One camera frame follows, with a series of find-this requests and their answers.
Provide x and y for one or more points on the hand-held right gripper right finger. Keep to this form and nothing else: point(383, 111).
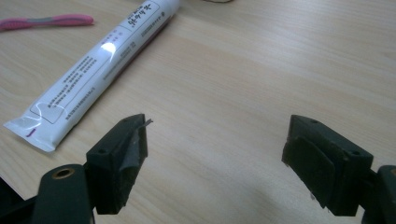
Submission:
point(323, 161)

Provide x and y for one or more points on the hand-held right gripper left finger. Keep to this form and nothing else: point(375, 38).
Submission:
point(115, 161)

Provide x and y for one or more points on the white toothpaste tube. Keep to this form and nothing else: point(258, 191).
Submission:
point(93, 68)

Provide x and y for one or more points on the white container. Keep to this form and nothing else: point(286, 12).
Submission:
point(218, 1)

